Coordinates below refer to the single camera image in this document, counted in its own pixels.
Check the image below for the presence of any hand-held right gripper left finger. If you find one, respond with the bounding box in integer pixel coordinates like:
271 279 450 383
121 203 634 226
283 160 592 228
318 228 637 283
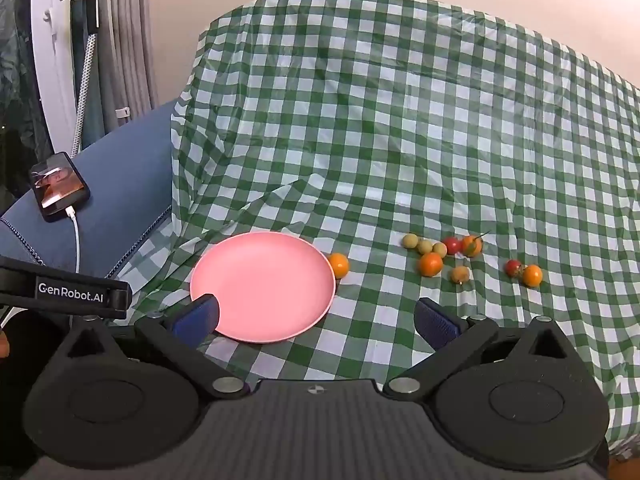
62 294 249 401

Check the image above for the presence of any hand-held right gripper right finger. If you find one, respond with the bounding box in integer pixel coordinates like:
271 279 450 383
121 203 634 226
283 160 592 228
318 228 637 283
384 297 572 401

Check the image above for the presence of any pink plate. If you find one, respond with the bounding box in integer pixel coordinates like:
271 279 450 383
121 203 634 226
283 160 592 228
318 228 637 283
189 231 337 345

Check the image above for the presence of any small orange with stem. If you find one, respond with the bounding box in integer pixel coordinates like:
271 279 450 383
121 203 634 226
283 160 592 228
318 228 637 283
460 230 492 259

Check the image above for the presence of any black smartphone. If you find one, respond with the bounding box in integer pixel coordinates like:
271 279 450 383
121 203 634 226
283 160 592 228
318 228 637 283
29 151 92 223

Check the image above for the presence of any blue sofa cushion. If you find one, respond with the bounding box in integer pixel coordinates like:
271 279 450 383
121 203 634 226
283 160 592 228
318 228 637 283
0 99 181 281

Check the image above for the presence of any teal curtain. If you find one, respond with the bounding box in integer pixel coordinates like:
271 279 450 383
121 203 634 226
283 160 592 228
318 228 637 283
70 0 108 148

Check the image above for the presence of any green checkered tablecloth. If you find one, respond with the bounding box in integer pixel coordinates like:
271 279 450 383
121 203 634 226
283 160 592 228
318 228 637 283
115 0 640 466

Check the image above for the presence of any dark glass pane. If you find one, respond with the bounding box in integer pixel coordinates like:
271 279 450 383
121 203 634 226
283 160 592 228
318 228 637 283
0 0 53 211

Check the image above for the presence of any grey curtain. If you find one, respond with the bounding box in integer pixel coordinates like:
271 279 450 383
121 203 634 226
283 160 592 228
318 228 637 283
97 0 160 131

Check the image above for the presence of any white charging cable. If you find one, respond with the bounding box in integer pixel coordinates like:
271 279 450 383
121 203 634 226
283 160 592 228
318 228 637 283
65 205 83 276

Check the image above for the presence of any black-white braided hose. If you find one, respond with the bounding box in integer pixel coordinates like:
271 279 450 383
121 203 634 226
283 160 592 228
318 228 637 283
70 35 98 158

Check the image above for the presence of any white round frame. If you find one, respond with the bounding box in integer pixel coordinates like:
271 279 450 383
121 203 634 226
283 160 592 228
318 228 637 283
30 0 86 153

